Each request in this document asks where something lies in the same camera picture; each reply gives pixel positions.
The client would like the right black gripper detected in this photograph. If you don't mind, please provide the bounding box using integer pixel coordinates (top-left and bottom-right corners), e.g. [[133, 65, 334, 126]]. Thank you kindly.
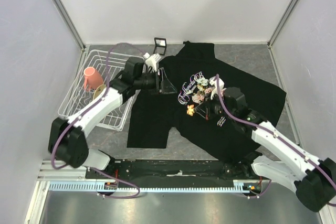
[[194, 91, 235, 120]]

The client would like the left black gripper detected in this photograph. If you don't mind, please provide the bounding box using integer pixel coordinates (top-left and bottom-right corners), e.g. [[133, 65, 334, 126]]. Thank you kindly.
[[134, 68, 177, 95]]

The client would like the orange butterfly brooch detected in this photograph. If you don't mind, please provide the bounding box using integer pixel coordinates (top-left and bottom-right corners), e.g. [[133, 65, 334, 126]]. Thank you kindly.
[[186, 104, 195, 116]]

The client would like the black printed t-shirt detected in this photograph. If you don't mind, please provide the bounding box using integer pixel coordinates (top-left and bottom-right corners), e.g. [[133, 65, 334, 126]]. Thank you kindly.
[[127, 41, 286, 163]]

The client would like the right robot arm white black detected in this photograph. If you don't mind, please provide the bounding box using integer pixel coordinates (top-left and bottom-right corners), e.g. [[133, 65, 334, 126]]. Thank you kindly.
[[194, 84, 335, 212]]

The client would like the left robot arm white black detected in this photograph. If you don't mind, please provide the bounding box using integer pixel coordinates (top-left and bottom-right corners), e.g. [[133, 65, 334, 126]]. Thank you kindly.
[[48, 54, 177, 178]]

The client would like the small black open box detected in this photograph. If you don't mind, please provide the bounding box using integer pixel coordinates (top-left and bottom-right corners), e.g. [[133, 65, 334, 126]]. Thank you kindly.
[[153, 37, 167, 56]]

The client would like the tan round plate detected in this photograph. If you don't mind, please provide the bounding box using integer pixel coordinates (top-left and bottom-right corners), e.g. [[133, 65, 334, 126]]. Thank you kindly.
[[93, 84, 106, 100]]

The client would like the pink plastic cup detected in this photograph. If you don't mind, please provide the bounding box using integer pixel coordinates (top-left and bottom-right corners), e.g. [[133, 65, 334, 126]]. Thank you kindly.
[[83, 67, 103, 91]]

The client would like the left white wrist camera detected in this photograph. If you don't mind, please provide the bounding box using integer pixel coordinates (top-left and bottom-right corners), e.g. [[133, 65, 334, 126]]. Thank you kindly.
[[143, 53, 162, 72]]

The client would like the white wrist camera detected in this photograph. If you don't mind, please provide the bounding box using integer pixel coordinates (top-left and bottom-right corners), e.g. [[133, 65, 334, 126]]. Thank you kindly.
[[208, 76, 226, 93], [143, 53, 162, 72]]

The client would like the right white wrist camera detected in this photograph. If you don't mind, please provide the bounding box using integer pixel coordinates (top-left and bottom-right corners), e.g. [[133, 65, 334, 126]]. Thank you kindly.
[[208, 76, 226, 93]]

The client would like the white wire basket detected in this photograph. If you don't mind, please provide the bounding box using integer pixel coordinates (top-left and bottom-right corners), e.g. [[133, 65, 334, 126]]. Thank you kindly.
[[58, 50, 145, 136]]

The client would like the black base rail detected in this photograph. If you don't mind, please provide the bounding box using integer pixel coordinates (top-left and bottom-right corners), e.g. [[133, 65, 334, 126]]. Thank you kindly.
[[85, 159, 266, 182]]

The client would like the toothed aluminium cable rail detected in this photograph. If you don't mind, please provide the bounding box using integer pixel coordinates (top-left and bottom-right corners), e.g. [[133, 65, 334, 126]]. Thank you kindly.
[[48, 181, 251, 193]]

